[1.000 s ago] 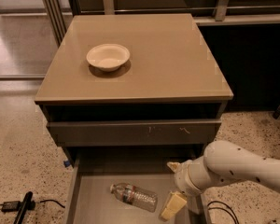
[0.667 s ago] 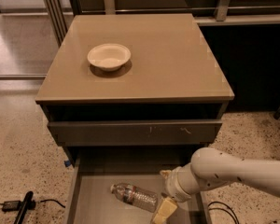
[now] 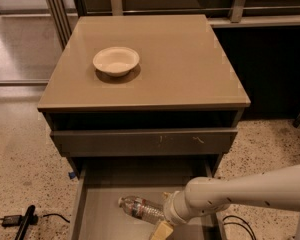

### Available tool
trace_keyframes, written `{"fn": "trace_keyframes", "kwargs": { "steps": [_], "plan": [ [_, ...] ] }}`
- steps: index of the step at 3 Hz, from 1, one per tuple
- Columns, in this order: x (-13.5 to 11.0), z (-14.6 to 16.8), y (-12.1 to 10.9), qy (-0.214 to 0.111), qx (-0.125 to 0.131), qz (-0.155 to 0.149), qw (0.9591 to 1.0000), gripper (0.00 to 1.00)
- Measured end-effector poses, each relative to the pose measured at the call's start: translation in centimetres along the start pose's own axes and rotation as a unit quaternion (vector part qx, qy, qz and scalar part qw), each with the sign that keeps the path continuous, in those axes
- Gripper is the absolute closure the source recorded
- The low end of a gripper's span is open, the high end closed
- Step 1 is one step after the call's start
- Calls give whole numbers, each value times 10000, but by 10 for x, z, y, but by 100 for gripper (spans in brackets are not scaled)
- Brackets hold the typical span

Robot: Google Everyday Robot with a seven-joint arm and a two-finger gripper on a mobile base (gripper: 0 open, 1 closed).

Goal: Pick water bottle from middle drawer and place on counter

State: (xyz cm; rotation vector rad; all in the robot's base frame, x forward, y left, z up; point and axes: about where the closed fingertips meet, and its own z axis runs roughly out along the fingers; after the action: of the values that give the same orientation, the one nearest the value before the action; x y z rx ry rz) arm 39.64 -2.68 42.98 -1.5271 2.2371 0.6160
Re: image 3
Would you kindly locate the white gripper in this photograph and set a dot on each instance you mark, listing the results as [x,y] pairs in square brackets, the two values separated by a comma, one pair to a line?
[170,206]

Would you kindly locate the clear plastic water bottle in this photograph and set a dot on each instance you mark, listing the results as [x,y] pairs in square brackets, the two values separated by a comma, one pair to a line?
[142,209]

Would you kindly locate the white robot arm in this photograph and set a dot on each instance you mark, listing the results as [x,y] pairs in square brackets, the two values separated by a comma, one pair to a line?
[278,189]

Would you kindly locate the grey open middle drawer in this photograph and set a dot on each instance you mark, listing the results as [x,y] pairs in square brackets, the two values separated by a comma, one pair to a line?
[97,215]

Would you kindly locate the grey top drawer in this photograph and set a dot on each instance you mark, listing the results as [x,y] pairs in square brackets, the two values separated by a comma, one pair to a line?
[128,143]

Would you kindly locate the grey drawer cabinet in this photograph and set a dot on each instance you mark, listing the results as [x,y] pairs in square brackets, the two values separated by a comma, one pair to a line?
[183,80]

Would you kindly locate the blue tape piece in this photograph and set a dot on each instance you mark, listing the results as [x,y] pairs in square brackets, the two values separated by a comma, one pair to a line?
[71,175]

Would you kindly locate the black bar device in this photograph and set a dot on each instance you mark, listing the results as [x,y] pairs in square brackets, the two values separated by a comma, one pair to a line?
[30,218]

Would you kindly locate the black power adapter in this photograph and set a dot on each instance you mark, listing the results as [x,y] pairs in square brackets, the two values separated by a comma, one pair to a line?
[11,220]

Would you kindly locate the white paper bowl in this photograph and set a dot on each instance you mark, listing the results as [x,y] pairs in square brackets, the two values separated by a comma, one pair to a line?
[116,61]

